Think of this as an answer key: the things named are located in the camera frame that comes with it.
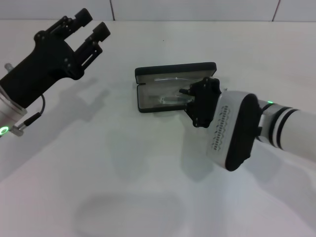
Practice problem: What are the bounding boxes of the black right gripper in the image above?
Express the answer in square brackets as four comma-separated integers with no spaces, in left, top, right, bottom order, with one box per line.
[178,77,221,129]

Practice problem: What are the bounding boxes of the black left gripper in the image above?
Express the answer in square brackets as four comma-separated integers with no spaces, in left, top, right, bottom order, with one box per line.
[0,7,111,109]

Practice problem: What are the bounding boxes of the clear white glasses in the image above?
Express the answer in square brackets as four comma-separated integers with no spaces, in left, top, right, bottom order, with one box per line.
[154,76,196,106]

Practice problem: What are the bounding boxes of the black glasses case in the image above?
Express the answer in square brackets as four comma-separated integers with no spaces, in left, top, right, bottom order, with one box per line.
[134,61,218,114]

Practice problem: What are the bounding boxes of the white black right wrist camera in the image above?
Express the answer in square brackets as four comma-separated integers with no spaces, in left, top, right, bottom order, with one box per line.
[205,90,263,172]

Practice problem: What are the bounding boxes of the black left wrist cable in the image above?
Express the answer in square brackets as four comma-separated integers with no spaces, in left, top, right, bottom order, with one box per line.
[12,94,47,137]

